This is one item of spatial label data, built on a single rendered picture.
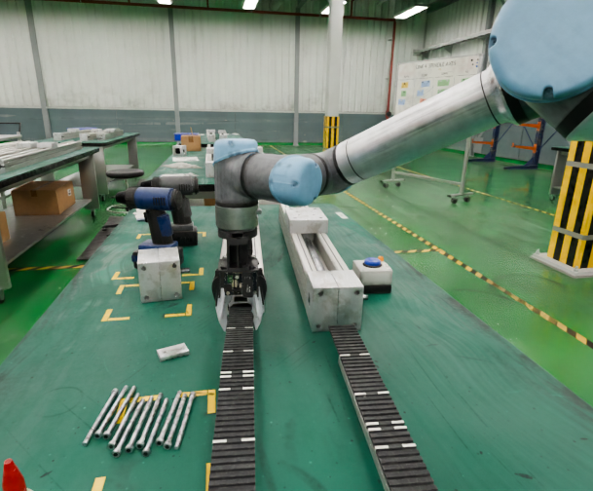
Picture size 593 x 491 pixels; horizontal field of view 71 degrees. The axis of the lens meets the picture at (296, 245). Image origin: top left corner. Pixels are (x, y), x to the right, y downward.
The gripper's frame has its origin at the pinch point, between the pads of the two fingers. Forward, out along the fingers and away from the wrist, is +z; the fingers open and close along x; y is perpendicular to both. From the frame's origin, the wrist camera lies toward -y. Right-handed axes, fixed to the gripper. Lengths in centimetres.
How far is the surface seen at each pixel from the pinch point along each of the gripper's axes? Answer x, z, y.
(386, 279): 34.4, -2.2, -14.8
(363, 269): 29.1, -4.4, -16.0
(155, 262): -18.6, -7.8, -14.5
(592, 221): 265, 37, -211
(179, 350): -10.6, 0.8, 8.0
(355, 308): 22.6, -3.3, 2.2
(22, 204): -206, 45, -334
